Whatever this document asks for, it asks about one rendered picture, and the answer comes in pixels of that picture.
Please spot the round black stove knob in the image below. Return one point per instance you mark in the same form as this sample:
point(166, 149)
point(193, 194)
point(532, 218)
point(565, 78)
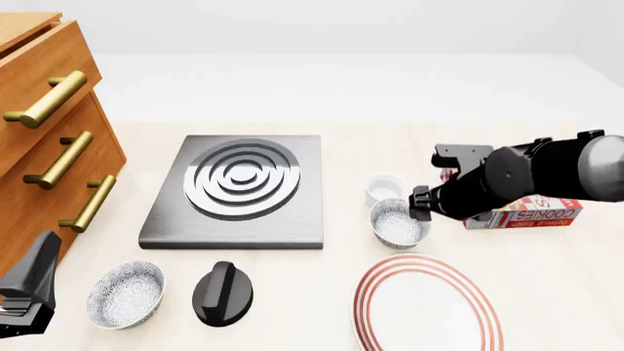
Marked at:
point(222, 292)

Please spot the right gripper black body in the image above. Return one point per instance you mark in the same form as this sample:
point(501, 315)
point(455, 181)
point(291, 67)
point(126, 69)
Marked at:
point(421, 201)

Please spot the large wooden drawer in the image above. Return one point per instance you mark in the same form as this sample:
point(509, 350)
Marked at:
point(54, 51)

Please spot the small white ramekin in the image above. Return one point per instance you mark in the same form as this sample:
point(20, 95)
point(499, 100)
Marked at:
point(382, 191)

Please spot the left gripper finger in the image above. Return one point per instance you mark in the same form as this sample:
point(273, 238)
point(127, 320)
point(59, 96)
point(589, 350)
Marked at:
point(41, 263)

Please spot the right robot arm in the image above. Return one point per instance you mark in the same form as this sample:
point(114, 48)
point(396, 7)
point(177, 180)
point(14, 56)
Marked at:
point(536, 172)

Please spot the red white cookies box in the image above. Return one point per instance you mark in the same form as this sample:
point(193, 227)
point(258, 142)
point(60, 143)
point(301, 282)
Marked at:
point(536, 218)

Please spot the patterned black white bowl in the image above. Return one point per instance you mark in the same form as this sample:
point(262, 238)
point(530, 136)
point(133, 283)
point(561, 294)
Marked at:
point(395, 230)
point(124, 296)

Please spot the white plate with red rings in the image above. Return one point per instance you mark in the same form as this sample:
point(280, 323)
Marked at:
point(424, 311)

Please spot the wooden cabinet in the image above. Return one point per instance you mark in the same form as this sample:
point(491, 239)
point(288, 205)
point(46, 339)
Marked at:
point(24, 26)

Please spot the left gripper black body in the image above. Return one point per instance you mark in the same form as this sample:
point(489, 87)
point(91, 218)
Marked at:
point(29, 321)

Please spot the flat black stove plate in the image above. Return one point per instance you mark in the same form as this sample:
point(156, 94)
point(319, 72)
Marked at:
point(161, 226)

